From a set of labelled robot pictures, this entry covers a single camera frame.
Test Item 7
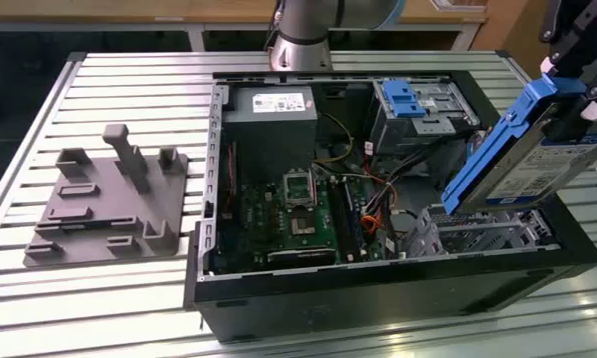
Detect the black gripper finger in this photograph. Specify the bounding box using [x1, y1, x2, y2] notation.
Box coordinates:
[538, 0, 563, 75]
[547, 48, 597, 141]

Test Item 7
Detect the hard disk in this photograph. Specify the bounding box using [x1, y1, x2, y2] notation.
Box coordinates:
[440, 72, 597, 216]

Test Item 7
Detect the black disk power wire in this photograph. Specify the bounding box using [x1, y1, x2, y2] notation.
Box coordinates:
[378, 147, 434, 179]

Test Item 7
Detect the metal disk bay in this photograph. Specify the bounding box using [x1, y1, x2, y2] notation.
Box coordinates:
[403, 203, 564, 259]

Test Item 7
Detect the black RAM slot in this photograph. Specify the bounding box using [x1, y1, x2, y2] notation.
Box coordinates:
[328, 178, 352, 264]

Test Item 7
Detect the wooden cabinet panel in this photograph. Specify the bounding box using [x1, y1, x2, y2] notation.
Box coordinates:
[470, 0, 547, 53]

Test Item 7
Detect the clear plastic box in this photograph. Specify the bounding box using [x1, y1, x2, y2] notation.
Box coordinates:
[431, 0, 490, 13]

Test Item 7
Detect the metal optical drive cage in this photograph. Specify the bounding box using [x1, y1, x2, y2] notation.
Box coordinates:
[371, 76, 483, 157]

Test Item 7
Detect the blue drive latch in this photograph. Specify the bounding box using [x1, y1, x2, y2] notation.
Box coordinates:
[383, 80, 427, 119]

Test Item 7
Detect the socket cover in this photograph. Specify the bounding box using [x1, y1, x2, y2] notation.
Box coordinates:
[283, 168, 320, 207]

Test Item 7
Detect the CPU socket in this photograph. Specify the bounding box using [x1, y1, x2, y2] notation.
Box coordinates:
[290, 207, 324, 238]

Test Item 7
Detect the black power supply unit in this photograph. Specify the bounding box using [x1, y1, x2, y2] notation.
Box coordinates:
[223, 86, 320, 187]

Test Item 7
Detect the black graphics card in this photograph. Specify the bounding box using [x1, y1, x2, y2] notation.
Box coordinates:
[266, 248, 340, 268]

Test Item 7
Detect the green motherboard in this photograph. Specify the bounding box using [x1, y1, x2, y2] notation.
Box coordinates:
[218, 163, 395, 269]

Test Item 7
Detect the black open PC case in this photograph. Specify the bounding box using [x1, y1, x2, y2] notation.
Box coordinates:
[183, 69, 597, 344]

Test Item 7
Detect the wooden bench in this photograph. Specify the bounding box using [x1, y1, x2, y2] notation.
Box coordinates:
[0, 0, 490, 53]

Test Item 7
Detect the grey parts rack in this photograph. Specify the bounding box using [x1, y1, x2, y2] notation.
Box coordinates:
[23, 123, 191, 268]

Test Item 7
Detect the green part in rack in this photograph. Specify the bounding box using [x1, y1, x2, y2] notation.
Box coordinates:
[59, 222, 112, 233]

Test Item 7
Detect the thin red-orange wire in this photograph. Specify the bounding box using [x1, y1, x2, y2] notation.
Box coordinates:
[366, 169, 399, 217]

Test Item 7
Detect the yellow wire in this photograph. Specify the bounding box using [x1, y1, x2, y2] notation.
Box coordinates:
[314, 113, 356, 165]

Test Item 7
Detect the orange looped wire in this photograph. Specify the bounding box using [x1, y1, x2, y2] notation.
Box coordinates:
[360, 212, 398, 239]

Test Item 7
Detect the red wire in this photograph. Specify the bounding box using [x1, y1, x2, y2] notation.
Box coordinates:
[227, 143, 238, 195]

